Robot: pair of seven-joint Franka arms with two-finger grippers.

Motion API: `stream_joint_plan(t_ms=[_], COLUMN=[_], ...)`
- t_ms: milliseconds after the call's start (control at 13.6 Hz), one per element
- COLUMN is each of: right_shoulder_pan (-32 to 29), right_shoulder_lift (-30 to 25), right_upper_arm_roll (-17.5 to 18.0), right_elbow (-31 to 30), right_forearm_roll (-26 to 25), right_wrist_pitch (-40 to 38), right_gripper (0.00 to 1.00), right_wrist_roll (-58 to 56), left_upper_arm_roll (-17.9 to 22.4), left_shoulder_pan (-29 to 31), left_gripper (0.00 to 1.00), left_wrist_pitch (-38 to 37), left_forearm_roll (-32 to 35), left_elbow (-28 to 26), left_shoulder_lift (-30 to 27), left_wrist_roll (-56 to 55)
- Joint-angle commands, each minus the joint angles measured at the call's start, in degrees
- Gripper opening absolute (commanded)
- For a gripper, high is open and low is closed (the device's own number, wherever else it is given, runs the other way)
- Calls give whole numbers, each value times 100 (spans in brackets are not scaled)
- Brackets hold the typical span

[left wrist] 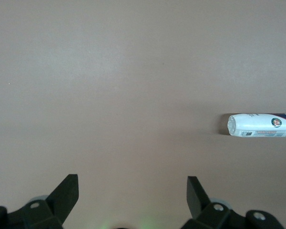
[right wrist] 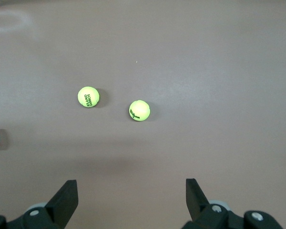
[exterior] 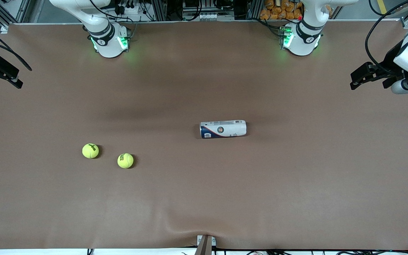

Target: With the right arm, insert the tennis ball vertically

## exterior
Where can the aluminium rack frame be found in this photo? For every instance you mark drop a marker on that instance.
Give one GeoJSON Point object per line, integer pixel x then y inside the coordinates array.
{"type": "Point", "coordinates": [161, 10]}

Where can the brown table mat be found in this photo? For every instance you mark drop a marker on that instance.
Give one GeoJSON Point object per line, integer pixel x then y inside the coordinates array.
{"type": "Point", "coordinates": [204, 194]}

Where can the tennis ball Wilson print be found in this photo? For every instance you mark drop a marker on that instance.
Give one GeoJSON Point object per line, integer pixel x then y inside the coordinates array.
{"type": "Point", "coordinates": [125, 160]}

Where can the tennis ball Roland Garros print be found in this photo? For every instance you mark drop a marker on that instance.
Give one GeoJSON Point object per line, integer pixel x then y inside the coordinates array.
{"type": "Point", "coordinates": [90, 151]}

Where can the white power strip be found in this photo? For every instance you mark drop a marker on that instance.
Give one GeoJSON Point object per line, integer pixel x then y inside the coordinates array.
{"type": "Point", "coordinates": [129, 10]}

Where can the orange netted bag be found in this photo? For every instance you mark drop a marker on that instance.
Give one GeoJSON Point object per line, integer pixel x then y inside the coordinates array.
{"type": "Point", "coordinates": [278, 10]}

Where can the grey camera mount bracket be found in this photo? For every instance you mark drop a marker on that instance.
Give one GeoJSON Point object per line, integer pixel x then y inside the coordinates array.
{"type": "Point", "coordinates": [204, 246]}

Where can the white blue tennis ball can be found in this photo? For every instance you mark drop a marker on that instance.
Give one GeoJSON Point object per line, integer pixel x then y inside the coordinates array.
{"type": "Point", "coordinates": [225, 129]}

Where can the white terminal block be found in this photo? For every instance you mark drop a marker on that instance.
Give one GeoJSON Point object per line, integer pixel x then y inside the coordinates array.
{"type": "Point", "coordinates": [209, 16]}

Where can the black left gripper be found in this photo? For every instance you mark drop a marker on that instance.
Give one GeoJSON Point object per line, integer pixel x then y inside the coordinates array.
{"type": "Point", "coordinates": [390, 62]}

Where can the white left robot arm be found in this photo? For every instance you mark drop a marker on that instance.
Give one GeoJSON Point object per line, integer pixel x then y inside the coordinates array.
{"type": "Point", "coordinates": [301, 44]}

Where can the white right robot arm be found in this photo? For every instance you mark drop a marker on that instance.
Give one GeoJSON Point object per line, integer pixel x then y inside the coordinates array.
{"type": "Point", "coordinates": [110, 46]}

